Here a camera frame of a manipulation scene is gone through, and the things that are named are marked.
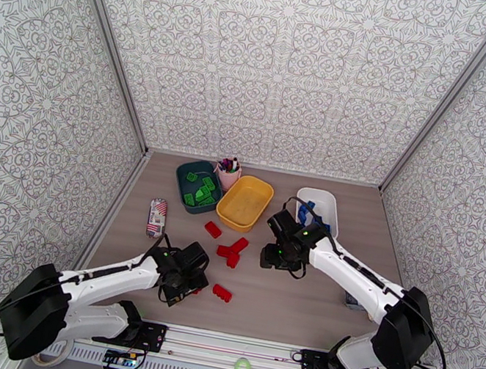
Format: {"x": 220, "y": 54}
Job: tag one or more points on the white plastic bin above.
{"x": 323, "y": 202}

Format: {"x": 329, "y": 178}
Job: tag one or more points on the green sloped lego piece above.
{"x": 199, "y": 194}

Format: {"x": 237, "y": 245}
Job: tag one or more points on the aluminium right frame post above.
{"x": 456, "y": 87}

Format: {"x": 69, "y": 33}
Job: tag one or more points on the small grey box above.
{"x": 353, "y": 302}

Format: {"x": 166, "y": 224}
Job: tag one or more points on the pink marker cup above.
{"x": 227, "y": 182}

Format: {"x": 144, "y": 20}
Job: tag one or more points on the white tape roll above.
{"x": 56, "y": 357}

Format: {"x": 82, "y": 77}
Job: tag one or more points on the aluminium left side rail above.
{"x": 129, "y": 181}

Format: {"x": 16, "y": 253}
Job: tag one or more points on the yellow plastic bin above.
{"x": 244, "y": 202}

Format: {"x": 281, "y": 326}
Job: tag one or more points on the aluminium rail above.
{"x": 129, "y": 181}
{"x": 221, "y": 343}

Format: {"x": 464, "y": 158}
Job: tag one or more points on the purple marker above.
{"x": 225, "y": 165}

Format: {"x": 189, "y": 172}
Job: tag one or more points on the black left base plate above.
{"x": 152, "y": 336}

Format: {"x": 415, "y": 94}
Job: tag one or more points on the red striped snack packet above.
{"x": 157, "y": 218}

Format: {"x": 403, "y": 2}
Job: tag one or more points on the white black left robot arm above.
{"x": 116, "y": 274}

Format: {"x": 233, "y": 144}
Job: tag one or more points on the aluminium left frame post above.
{"x": 108, "y": 29}

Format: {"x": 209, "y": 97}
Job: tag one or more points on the teal plastic bin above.
{"x": 201, "y": 167}

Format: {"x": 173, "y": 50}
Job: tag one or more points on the long green lego brick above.
{"x": 209, "y": 182}

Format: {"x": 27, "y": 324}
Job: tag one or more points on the small green lego brick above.
{"x": 191, "y": 177}

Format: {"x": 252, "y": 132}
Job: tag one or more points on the black capped marker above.
{"x": 234, "y": 162}

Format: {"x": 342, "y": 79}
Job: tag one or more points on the long red lego brick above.
{"x": 222, "y": 293}

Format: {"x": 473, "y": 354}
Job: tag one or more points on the aluminium frame post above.
{"x": 108, "y": 29}
{"x": 456, "y": 87}

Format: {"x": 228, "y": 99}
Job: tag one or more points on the left circuit board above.
{"x": 119, "y": 360}

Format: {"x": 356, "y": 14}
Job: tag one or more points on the aluminium front rail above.
{"x": 221, "y": 343}

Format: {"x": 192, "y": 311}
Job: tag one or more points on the long blue lego brick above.
{"x": 303, "y": 215}

